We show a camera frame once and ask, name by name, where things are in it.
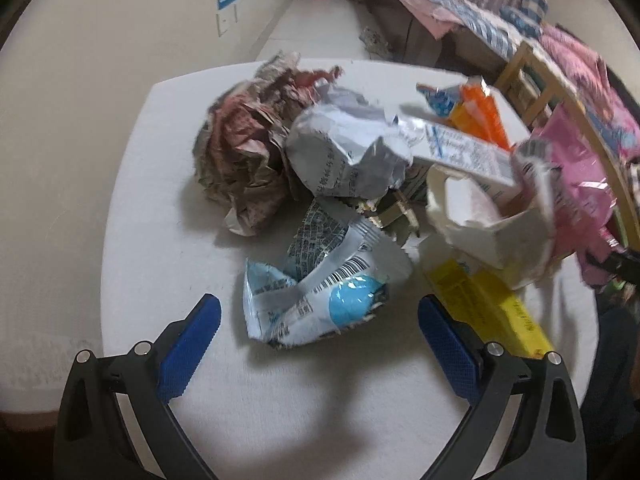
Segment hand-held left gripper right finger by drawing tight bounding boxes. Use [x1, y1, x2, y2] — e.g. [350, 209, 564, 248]
[417, 294, 588, 480]

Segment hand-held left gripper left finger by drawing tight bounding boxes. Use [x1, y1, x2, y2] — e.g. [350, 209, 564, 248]
[55, 292, 223, 480]

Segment yellow cardboard box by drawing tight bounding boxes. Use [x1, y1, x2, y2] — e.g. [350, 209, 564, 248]
[425, 260, 556, 359]

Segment blue and white snack packet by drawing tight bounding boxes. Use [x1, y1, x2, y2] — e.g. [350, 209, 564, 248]
[243, 197, 416, 351]

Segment white and blue milk carton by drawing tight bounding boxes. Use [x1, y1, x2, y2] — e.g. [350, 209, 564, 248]
[397, 115, 521, 201]

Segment grey mailing bag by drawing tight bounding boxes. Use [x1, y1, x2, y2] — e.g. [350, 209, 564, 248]
[285, 85, 416, 201]

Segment crushed white paper box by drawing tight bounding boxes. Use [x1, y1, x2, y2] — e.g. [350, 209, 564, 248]
[425, 140, 566, 291]

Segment brown and gold wrapper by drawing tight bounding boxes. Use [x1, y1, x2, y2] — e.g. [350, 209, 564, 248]
[350, 187, 426, 241]

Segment crumpled reddish newspaper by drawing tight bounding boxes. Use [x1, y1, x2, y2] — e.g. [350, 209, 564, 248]
[192, 50, 346, 237]

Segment pink plastic bag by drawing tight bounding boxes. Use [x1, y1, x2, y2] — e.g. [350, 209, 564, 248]
[530, 105, 632, 287]

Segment orange snack packet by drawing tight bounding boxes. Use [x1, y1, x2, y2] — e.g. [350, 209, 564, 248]
[416, 76, 513, 153]

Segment wooden chair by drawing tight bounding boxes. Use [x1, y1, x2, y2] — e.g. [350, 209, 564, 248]
[495, 40, 640, 251]

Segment pink floral quilt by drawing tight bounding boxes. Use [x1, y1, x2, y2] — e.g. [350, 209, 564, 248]
[540, 22, 640, 161]

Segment grey slippers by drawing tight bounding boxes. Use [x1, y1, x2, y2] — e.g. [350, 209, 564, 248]
[360, 25, 394, 59]

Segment bed with plaid sheet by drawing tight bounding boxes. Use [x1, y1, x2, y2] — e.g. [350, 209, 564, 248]
[365, 0, 640, 171]

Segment striped blue blanket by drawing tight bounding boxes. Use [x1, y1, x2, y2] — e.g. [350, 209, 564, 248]
[367, 0, 526, 58]

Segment blue checked pillow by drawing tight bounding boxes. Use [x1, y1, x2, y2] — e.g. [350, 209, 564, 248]
[500, 0, 548, 36]

